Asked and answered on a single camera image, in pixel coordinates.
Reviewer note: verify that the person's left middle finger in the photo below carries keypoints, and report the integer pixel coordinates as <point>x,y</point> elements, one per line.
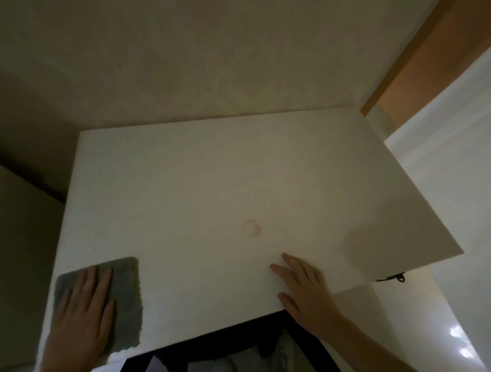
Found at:
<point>86,285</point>

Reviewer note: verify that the person's left thumb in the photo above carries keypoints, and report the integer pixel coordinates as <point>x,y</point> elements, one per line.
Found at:
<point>110,320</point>

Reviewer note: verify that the person's right thumb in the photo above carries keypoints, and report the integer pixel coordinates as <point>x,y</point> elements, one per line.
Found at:
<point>288,303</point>

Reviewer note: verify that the person's right middle finger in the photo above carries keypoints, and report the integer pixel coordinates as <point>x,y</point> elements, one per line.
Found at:
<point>294,265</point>

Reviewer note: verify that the person's left hand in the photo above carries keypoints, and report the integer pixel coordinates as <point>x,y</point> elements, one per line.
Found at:
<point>78,329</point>

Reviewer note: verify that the person's right hand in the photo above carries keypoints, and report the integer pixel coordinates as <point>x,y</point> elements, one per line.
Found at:
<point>308,297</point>

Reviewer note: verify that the person's left forearm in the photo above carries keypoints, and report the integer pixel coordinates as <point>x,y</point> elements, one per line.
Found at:
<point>65,367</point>

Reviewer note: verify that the grey cleaning cloth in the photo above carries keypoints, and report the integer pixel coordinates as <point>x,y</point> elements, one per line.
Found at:
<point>126,299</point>

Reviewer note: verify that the grey quilted fabric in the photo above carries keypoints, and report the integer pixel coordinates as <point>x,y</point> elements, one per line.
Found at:
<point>285,354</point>

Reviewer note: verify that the person's right forearm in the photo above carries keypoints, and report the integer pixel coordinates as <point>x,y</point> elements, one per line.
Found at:
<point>368,350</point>

